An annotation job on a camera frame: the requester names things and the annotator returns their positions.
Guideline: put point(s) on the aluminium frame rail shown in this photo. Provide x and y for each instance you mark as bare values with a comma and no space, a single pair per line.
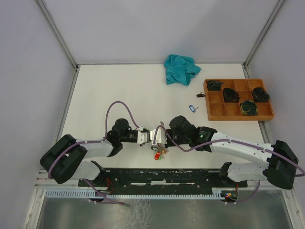
262,35
41,4

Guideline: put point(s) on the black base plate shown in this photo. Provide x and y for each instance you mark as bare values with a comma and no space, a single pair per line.
122,181

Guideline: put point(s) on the red key tag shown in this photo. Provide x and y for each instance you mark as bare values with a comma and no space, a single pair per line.
157,156

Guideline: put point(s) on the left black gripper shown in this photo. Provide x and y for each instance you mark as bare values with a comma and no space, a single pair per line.
147,131

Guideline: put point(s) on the aluminium frame rail right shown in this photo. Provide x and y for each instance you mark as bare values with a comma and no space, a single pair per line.
262,35

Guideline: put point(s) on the large metal keyring yellow handle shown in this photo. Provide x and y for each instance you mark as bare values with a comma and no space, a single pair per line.
159,148

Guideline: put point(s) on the aluminium frame rail left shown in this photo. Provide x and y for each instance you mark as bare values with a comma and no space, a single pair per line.
41,4

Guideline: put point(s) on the wooden compartment tray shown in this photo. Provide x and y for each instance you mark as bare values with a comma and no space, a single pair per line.
237,100

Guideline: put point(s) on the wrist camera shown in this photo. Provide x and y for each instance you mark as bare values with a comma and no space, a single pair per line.
158,136
143,135

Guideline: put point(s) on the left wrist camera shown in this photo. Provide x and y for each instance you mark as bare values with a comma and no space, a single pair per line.
143,135

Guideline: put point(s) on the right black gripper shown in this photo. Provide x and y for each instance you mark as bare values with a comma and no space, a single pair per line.
168,144

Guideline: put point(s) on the black key tag key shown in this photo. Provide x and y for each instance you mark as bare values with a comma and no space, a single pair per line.
200,95

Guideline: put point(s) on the blue key tag key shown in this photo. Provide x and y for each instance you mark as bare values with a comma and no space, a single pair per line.
193,109

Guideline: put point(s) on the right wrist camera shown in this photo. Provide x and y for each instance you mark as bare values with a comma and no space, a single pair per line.
158,136

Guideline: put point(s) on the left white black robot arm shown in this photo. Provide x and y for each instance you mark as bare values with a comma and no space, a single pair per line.
65,159

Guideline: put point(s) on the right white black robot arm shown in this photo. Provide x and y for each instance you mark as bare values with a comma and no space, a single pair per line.
275,163

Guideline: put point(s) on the teal cloth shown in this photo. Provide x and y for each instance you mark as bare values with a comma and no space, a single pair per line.
180,69

